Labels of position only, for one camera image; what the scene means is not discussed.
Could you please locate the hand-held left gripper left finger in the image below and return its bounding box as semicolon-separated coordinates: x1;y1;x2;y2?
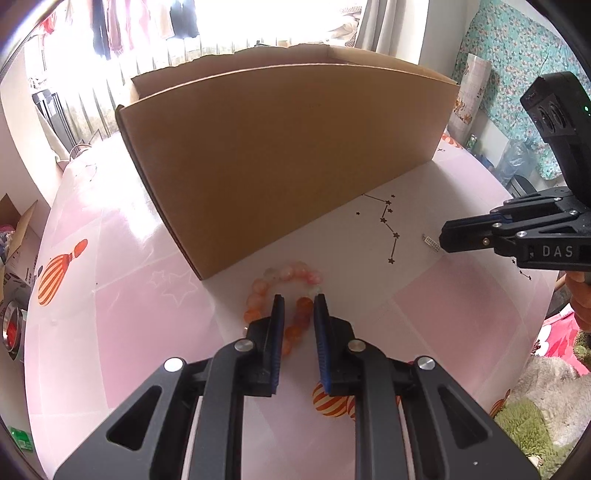
53;294;286;480

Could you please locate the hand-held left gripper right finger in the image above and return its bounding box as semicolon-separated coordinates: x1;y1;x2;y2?
314;294;541;480

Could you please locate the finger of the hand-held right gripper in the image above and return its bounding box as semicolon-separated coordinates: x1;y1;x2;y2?
490;187;578;217
438;210;583;257

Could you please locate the orange pink bead bracelet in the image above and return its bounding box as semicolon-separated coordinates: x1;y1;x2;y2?
243;261;324;361

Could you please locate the large brown cardboard box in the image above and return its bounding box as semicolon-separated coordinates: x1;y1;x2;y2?
115;44;460;281

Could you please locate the person's right hand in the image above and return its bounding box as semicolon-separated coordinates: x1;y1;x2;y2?
566;272;591;333

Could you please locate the grey rice cooker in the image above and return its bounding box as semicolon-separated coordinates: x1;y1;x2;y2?
505;175;536;199

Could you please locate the clear water jug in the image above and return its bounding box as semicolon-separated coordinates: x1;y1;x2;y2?
496;138;539;185

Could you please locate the turquoise floral cloth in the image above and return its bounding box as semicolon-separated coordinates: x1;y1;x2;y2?
455;0;591;181

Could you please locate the printed paper roll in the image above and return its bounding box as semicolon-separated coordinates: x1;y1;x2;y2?
450;53;492;139

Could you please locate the pink balloon print tablecloth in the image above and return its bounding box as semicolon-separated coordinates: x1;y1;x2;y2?
28;134;561;480

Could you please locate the pink floral mat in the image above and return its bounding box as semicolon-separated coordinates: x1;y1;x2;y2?
531;311;591;370

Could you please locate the white fluffy rug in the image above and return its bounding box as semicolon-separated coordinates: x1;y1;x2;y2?
519;355;591;444

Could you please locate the grey curtain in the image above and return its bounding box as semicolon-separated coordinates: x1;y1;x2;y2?
355;0;432;65

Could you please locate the green shaggy rug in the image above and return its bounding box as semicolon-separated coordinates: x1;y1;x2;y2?
494;399;573;467

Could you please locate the bedding pile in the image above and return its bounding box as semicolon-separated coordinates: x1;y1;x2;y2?
328;7;365;47

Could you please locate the metal bowl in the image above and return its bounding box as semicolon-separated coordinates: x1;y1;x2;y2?
0;305;26;361

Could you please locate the open printed cardboard box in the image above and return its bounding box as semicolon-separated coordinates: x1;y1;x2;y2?
0;194;40;296

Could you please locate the green plastic bottle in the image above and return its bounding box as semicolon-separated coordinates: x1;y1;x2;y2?
9;427;34;455

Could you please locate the navy hanging vest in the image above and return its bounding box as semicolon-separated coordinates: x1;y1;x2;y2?
168;0;200;40

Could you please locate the pink hanging garment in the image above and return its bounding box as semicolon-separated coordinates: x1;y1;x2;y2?
108;0;155;54

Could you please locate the dark hanging garment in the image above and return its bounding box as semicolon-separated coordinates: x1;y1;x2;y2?
91;0;112;58

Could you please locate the black wire rack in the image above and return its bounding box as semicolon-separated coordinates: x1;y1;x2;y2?
30;90;77;160

